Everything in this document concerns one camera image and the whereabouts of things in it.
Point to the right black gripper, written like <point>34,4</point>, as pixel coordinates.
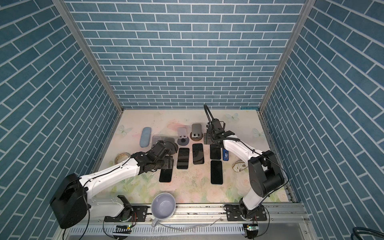
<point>207,137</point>

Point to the black phone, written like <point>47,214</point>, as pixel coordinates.
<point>198,154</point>
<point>166,175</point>
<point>216,172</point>
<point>183,158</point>
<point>215,152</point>

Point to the wooden base phone stand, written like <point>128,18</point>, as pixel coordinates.
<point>196,133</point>

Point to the grey round phone stand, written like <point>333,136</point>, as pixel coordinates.
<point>183,138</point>

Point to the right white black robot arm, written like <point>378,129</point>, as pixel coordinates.
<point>265,174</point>

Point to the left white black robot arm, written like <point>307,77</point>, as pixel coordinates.
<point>73,200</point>

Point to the blue black stapler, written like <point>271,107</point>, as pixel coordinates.
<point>225,154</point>

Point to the blue fabric cylinder speaker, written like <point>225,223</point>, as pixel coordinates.
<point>145,137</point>

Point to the right seashell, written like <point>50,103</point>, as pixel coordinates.
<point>239,166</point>

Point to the left circuit board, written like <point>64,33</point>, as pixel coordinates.
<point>122,229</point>

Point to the circuit board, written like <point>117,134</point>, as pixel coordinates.
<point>251,227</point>
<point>122,229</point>

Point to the right circuit board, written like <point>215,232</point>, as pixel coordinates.
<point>251,227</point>

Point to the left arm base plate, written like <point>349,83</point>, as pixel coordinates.
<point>134,215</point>

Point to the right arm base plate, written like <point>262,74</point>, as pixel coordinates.
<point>241,213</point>

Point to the white cable duct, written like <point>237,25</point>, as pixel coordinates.
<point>160,230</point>

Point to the aluminium front rail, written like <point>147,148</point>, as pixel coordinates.
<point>285,221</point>

